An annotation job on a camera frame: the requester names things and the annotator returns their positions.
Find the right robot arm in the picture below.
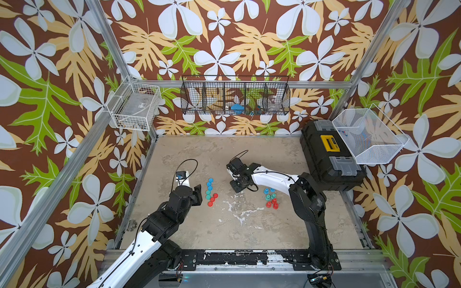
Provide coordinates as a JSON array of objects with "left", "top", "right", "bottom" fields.
[{"left": 226, "top": 158, "right": 334, "bottom": 270}]

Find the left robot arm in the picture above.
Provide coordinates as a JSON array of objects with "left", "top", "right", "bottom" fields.
[{"left": 89, "top": 184, "right": 203, "bottom": 288}]

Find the blue object in basket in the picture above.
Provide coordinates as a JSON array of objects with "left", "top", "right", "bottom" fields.
[{"left": 230, "top": 104, "right": 245, "bottom": 114}]

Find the black toolbox yellow latch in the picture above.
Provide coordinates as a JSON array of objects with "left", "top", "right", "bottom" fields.
[{"left": 300, "top": 120, "right": 366, "bottom": 191}]

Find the black wire basket back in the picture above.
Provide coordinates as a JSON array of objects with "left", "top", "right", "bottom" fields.
[{"left": 180, "top": 74, "right": 291, "bottom": 116}]

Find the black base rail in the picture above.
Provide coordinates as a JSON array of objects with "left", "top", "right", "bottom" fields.
[{"left": 166, "top": 249, "right": 342, "bottom": 271}]

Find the white wire basket left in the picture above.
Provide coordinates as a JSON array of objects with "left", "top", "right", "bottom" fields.
[{"left": 108, "top": 77, "right": 162, "bottom": 132}]

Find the white wire basket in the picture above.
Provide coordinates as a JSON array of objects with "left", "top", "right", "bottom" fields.
[
  {"left": 108, "top": 77, "right": 162, "bottom": 132},
  {"left": 332, "top": 107, "right": 410, "bottom": 166}
]

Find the white wire basket right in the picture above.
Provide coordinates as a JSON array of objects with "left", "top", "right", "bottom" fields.
[{"left": 332, "top": 107, "right": 410, "bottom": 166}]

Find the aluminium frame post back right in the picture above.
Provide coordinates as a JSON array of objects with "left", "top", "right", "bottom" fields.
[{"left": 329, "top": 0, "right": 407, "bottom": 121}]

